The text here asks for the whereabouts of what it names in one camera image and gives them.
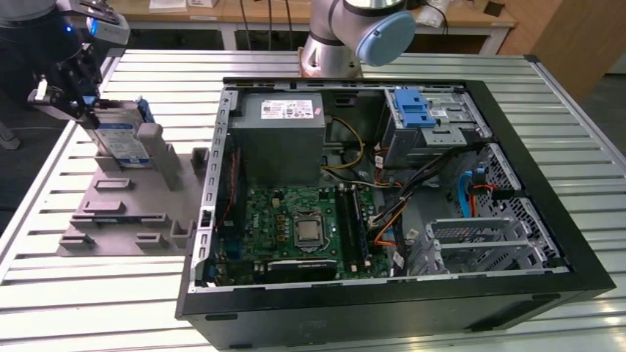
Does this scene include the blue data wire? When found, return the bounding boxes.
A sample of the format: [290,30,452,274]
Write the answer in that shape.
[458,166,490,221]

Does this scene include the orange wire with black plug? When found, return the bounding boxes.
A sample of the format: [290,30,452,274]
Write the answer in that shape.
[467,183,522,221]

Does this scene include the black cable bundle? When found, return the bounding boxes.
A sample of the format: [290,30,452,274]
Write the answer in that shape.
[368,142,492,228]
[390,219,410,278]

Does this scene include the black PC case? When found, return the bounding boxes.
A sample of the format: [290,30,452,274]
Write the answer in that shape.
[173,76,617,351]

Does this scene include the black graphics card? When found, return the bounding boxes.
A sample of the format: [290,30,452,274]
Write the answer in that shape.
[253,258,339,283]

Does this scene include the light blue wire with label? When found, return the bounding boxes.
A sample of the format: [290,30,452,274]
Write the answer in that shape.
[375,227,407,267]

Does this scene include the yellow wires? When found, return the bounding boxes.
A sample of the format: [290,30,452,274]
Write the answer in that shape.
[322,116,366,172]

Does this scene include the grey desk foot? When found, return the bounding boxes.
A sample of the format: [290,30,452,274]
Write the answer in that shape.
[0,120,21,151]

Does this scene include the hard disk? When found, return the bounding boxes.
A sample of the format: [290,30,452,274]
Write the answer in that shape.
[80,95,156,172]

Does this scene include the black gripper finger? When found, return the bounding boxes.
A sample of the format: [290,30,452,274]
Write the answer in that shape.
[72,43,103,120]
[27,67,83,120]

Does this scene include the grey parts rack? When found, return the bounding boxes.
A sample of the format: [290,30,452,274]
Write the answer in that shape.
[57,122,211,260]

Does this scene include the green motherboard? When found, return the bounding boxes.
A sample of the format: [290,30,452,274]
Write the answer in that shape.
[213,185,392,285]

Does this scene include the brown wooden cabinet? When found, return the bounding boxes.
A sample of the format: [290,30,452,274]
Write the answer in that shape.
[498,0,626,103]

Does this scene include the blue plastic drive latch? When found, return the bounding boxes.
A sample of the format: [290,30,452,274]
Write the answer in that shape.
[394,89,436,128]

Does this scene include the metal CPU socket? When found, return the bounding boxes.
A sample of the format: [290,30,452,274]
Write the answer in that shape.
[291,210,327,254]

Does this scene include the white paper sheet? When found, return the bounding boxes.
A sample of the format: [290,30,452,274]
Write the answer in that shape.
[148,0,187,14]

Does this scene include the metal optical drive cage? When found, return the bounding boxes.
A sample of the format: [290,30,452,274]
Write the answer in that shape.
[380,87,492,169]

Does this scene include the black RAM slot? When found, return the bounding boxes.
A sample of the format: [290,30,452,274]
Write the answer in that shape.
[338,185,356,271]
[352,186,371,268]

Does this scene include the orange red wire bundle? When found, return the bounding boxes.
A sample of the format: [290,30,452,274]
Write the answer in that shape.
[374,216,404,247]

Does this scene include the wooden desk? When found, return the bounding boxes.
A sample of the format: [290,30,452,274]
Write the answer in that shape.
[116,0,519,56]

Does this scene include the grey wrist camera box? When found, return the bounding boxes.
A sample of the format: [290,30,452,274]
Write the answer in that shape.
[57,0,132,47]

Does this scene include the grey power supply unit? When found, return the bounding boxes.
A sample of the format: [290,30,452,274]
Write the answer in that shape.
[228,91,327,188]

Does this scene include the silver CPU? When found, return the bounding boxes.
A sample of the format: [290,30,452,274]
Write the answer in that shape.
[295,219,324,241]

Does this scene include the multicolour power wire bundle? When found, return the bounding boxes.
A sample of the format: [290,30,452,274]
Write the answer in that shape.
[322,166,407,188]

